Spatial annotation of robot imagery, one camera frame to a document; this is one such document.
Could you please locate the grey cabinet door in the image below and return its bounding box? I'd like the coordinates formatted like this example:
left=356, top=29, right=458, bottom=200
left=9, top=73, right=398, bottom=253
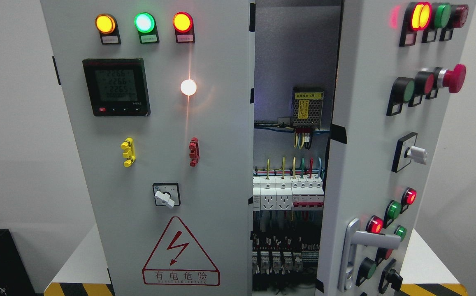
left=41, top=0, right=254, bottom=296
left=315, top=0, right=476, bottom=296

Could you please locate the red indicator lamp left door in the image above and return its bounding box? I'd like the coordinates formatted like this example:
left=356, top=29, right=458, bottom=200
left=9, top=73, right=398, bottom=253
left=172, top=12, right=193, bottom=32

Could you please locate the green indicator lamp left door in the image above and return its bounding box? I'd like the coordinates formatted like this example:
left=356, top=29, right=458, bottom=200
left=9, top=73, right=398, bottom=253
left=134, top=12, right=156, bottom=33

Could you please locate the yellow indicator lamp left door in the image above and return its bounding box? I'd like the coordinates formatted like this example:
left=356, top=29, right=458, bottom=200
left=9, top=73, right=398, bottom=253
left=95, top=14, right=117, bottom=35

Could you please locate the white socket breaker row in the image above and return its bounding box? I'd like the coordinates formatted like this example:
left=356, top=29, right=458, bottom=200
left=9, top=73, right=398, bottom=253
left=253, top=174, right=324, bottom=210

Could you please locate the perforated metal power supply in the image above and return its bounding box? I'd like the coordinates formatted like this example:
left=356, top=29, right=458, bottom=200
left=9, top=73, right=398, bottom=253
left=292, top=86, right=325, bottom=129

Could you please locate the yellow test terminal block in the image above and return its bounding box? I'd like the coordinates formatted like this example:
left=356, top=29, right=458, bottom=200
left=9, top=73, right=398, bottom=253
left=121, top=137, right=136, bottom=167

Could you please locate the red electric hazard sticker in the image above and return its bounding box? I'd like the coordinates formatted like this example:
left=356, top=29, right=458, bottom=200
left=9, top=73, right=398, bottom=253
left=142, top=216, right=220, bottom=285

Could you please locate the black digital power meter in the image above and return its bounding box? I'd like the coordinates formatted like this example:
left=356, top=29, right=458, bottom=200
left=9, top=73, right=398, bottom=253
left=82, top=58, right=151, bottom=117

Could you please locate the red emergency stop button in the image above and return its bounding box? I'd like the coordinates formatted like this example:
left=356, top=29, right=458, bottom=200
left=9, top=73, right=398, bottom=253
left=433, top=64, right=467, bottom=94

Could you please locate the silver door handle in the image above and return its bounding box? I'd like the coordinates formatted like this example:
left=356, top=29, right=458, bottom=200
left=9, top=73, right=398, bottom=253
left=338, top=218, right=401, bottom=292

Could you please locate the white selector switch right door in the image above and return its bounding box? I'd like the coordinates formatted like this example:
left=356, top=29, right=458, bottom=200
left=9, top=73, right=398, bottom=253
left=391, top=132, right=427, bottom=173

